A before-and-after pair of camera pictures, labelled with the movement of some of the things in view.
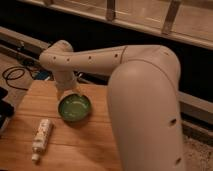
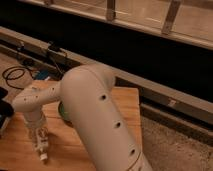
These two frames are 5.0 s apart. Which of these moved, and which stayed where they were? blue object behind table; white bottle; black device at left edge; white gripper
Moved: white gripper; white bottle
Stayed: blue object behind table; black device at left edge
